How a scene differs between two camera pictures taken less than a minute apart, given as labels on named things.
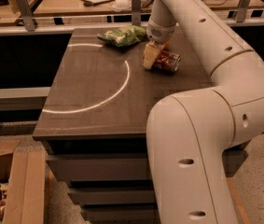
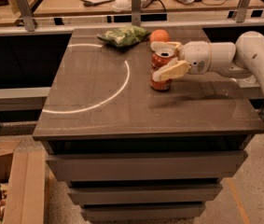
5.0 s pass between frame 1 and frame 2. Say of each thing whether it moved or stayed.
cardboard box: stayed
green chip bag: stayed
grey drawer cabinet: stayed
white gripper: moved
